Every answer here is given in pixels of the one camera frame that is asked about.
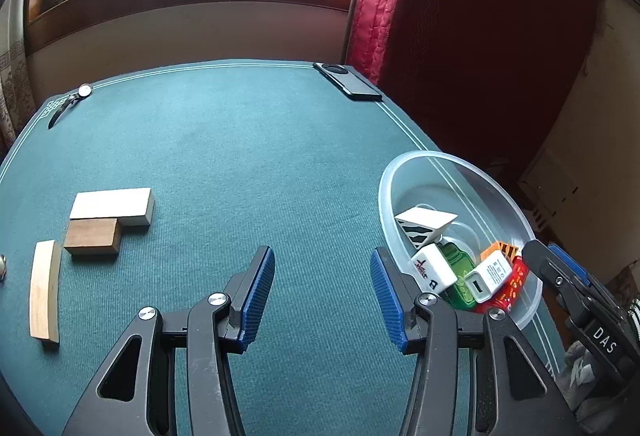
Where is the green tin keychain box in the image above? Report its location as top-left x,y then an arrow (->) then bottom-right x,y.
438,242 -> 476,311

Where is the white mahjong tile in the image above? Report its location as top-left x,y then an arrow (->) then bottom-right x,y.
409,243 -> 457,294

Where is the orange triangular wedge block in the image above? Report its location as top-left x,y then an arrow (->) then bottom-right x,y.
480,241 -> 520,264

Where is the red cylindrical can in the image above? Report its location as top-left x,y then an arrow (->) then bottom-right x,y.
473,255 -> 529,314

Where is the white usb wall charger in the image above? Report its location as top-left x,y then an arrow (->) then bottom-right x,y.
463,250 -> 512,304

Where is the clear plastic bowl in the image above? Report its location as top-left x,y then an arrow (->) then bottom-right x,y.
378,150 -> 542,328

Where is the zebra striped triangular block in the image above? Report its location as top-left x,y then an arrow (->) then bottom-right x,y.
395,207 -> 458,251

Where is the white painted wooden block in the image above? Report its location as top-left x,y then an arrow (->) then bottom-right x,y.
70,188 -> 155,226

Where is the brown wooden block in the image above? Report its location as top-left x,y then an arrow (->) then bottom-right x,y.
64,219 -> 122,256

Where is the light wooden long block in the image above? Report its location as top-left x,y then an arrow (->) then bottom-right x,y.
28,240 -> 61,344

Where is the gloved right hand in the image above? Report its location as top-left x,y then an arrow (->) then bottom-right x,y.
555,341 -> 639,435

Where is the red curtain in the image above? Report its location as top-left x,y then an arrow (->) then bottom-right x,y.
344,0 -> 601,186

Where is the black smartphone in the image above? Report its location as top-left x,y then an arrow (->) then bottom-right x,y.
314,63 -> 382,102

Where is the beige patterned curtain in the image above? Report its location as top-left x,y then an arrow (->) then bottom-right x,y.
0,0 -> 36,158

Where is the white wall panel box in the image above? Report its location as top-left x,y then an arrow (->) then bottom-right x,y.
518,149 -> 578,233

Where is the wristwatch with black strap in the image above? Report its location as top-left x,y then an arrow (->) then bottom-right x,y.
48,83 -> 92,130

